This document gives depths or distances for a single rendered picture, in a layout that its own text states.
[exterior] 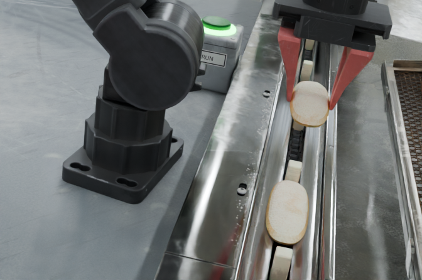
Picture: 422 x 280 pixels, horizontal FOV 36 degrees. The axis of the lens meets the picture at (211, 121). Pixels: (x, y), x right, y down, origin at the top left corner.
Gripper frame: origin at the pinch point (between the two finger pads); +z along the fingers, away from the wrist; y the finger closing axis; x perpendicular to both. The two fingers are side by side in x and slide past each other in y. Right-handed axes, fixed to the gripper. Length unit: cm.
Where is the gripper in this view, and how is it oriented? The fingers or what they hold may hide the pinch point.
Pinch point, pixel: (311, 95)
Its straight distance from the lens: 63.3
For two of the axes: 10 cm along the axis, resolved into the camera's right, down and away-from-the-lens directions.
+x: 1.8, -4.3, 8.9
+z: -1.4, 8.8, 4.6
